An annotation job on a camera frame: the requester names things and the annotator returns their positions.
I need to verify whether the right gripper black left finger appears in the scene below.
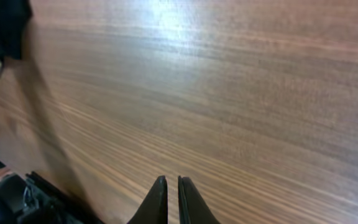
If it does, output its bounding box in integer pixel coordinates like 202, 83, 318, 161
128, 175, 168, 224

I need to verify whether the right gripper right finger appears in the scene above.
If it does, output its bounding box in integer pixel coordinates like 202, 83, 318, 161
178, 176, 219, 224

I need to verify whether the black folded garment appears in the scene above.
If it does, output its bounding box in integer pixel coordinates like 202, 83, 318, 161
0, 0, 32, 60

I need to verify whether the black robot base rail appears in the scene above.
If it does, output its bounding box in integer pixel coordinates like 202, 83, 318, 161
0, 161, 102, 223

